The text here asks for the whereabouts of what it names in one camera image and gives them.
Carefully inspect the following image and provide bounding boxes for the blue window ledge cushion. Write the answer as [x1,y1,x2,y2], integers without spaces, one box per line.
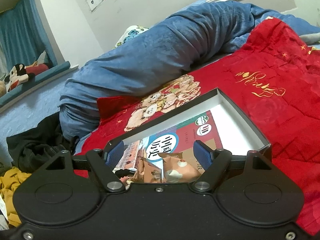
[0,61,72,108]

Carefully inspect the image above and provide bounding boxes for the blue curtain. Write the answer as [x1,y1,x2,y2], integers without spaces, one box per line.
[0,0,58,68]

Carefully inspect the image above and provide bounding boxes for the blue plush blanket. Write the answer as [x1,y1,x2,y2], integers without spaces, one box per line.
[59,0,320,141]

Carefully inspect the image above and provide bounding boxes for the colourful book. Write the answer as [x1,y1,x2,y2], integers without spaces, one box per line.
[114,109,224,182]

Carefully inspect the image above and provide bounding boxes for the black scrunchie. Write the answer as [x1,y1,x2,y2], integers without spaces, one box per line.
[114,169,137,178]

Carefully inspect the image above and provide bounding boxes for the black cardboard box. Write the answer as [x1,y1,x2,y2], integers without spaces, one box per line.
[105,87,272,183]

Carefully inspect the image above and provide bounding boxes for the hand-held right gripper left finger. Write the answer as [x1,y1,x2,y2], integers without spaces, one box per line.
[37,141,127,194]

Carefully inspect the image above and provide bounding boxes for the red printed blanket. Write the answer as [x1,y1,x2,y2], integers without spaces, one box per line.
[74,17,320,236]

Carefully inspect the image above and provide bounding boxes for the yellow cloth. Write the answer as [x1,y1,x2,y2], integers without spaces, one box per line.
[0,167,31,228]

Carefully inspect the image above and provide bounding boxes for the dark cloth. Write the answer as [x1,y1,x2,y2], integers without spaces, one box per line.
[6,116,81,173]

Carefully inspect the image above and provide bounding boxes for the grey cloth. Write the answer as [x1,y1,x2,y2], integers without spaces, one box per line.
[299,32,320,43]

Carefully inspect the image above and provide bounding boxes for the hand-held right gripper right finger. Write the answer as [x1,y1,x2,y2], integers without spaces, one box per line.
[191,140,278,193]

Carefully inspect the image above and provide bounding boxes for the floral pillow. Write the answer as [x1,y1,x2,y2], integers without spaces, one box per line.
[113,24,150,50]

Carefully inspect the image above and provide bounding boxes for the orange snack packet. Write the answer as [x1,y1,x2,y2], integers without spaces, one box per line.
[158,152,203,183]
[130,156,164,183]

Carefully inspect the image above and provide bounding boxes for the floral white cloth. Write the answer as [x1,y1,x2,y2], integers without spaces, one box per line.
[0,194,9,232]

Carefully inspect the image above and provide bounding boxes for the mouse plush toy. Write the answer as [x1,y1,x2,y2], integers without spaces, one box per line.
[4,63,51,92]

